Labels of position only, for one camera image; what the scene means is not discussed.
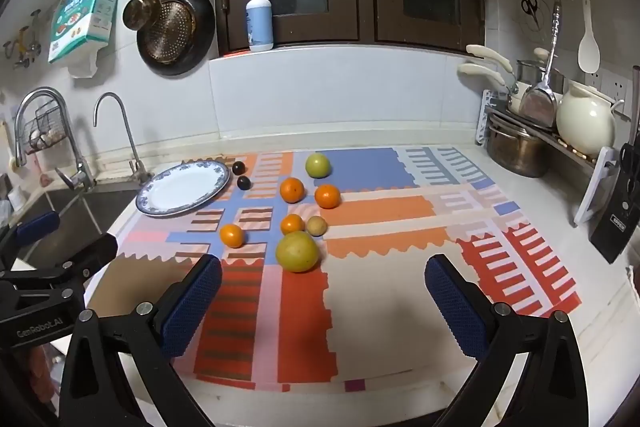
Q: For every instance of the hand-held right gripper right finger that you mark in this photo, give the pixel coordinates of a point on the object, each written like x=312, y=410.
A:
x=455, y=312

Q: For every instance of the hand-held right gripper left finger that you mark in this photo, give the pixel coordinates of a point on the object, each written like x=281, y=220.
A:
x=192, y=307

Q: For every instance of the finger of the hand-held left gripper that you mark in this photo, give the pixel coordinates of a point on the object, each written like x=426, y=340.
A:
x=37, y=223
x=95, y=251

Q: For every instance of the orange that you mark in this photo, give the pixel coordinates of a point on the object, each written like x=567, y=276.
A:
x=231, y=236
x=292, y=224
x=292, y=190
x=327, y=196

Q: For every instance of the blue-rimmed white plate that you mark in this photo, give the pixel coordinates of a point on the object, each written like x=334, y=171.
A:
x=175, y=192

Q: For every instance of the large yellow citrus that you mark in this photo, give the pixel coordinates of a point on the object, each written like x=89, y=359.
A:
x=297, y=252

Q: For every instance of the dark plum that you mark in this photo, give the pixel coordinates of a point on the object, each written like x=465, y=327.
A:
x=243, y=183
x=238, y=167

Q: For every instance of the small yellow-brown fruit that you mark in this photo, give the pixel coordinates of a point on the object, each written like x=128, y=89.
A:
x=316, y=226

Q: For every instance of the green citrus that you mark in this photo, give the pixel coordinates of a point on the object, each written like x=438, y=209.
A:
x=317, y=165

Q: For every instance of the steel sink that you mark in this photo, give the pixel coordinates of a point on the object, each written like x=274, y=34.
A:
x=65, y=207

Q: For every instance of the large chrome faucet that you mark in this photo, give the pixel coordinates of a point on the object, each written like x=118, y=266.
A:
x=70, y=147

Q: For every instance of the slim gooseneck faucet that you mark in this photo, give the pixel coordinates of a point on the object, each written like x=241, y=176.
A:
x=131, y=142

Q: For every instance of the colourful patterned mat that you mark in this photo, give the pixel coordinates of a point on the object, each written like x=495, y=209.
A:
x=390, y=212

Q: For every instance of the white paper towel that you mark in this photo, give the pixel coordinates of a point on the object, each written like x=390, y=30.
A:
x=85, y=63

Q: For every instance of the white stand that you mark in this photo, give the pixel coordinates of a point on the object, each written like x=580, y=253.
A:
x=595, y=187

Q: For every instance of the black knife block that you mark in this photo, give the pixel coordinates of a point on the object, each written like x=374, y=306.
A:
x=617, y=217

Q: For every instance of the white dish rack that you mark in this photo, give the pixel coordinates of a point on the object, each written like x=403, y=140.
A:
x=487, y=117

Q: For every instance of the teal white box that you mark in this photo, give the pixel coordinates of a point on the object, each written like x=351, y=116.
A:
x=82, y=14

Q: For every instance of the metal spatula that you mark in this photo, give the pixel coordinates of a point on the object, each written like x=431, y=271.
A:
x=539, y=104

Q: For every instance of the white ceramic jar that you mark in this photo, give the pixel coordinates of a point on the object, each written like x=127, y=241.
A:
x=585, y=122

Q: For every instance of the copper strainer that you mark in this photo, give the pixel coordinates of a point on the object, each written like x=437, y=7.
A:
x=169, y=32

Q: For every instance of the black frying pan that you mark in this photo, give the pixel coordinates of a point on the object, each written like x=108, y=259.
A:
x=202, y=27

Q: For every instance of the steel lidded pot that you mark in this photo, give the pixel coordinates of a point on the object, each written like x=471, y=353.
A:
x=530, y=72

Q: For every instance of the white blue pump bottle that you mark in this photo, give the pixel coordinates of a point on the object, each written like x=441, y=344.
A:
x=259, y=22

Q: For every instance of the white rice spoon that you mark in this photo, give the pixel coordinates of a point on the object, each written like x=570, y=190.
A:
x=589, y=52

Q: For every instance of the black scissors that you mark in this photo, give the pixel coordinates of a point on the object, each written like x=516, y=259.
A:
x=530, y=7

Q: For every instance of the wall power outlet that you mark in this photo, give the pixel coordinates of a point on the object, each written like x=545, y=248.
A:
x=612, y=82

